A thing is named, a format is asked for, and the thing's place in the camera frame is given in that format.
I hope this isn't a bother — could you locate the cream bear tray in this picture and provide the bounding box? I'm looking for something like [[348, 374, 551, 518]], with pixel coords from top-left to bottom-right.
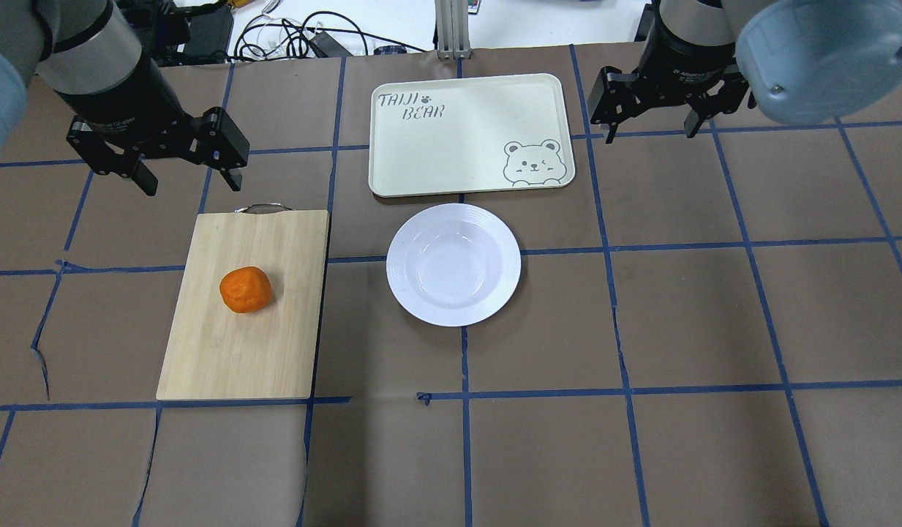
[[368, 73, 576, 198]]

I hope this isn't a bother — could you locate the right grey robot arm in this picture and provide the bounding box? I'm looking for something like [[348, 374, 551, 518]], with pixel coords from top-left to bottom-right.
[[587, 1, 902, 143]]

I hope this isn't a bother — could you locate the orange fruit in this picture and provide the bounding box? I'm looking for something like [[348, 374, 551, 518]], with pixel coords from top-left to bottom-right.
[[219, 266, 274, 314]]

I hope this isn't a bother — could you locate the black power adapter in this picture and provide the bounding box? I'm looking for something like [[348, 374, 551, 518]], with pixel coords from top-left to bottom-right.
[[307, 32, 353, 58]]

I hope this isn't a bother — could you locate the black cable bundle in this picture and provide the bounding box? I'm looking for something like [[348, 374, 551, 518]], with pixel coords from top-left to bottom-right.
[[233, 0, 429, 63]]

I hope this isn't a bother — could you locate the black electronics box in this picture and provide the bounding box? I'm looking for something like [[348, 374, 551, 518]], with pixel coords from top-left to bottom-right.
[[118, 0, 236, 67]]

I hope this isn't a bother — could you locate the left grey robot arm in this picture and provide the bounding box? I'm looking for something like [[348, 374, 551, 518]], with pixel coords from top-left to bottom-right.
[[0, 1, 249, 196]]

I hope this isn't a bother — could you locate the white round plate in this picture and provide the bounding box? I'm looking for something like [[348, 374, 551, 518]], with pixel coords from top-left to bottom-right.
[[385, 203, 523, 327]]

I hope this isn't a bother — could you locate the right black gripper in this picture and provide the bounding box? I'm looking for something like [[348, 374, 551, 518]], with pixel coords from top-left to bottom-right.
[[588, 64, 751, 144]]

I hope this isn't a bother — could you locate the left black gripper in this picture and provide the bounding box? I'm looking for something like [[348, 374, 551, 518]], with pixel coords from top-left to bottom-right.
[[67, 107, 250, 197]]

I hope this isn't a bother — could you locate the aluminium profile post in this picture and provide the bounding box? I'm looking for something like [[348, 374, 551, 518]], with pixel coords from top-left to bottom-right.
[[434, 0, 472, 60]]

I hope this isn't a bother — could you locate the wooden cutting board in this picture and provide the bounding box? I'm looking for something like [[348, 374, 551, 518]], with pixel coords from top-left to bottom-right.
[[156, 209, 330, 401]]

